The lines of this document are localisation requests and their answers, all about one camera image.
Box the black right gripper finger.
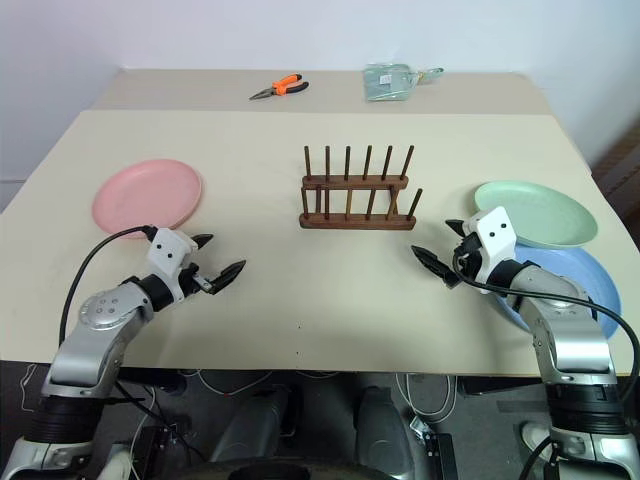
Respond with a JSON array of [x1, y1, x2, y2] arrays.
[[410, 244, 460, 290], [444, 217, 475, 238]]

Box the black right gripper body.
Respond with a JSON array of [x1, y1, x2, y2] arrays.
[[451, 232, 490, 281]]

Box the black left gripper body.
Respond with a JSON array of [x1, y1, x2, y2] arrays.
[[174, 248, 214, 302]]

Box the wooden dish rack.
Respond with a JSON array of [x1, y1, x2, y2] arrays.
[[298, 144, 425, 232]]

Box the pink plate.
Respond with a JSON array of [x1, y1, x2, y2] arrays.
[[91, 158, 205, 242]]

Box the green plate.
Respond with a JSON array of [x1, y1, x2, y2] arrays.
[[473, 180, 599, 250]]

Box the blue plate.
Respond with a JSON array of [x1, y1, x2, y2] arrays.
[[492, 243, 623, 341]]

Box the dark rounded shape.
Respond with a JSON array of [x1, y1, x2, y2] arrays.
[[353, 385, 426, 472], [209, 385, 301, 465]]

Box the green packaged cloth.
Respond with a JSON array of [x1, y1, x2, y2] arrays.
[[362, 63, 446, 104]]

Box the black box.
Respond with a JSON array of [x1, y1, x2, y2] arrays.
[[424, 432, 459, 480]]

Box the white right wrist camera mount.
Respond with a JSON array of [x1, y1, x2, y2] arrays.
[[473, 205, 518, 284]]

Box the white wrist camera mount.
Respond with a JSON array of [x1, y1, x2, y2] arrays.
[[473, 205, 518, 284], [146, 227, 199, 303]]

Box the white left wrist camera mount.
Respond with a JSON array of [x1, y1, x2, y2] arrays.
[[146, 227, 199, 303]]

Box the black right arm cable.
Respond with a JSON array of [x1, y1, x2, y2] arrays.
[[452, 249, 640, 401]]

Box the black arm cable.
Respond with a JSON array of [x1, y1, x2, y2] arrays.
[[58, 225, 158, 349], [452, 249, 640, 401]]

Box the thin white cable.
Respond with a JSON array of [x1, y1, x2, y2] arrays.
[[393, 372, 460, 425], [195, 368, 282, 402]]

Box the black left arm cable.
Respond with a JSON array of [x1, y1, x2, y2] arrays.
[[58, 225, 158, 349]]

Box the orange handled pliers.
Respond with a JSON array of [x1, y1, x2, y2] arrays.
[[248, 73, 310, 102]]

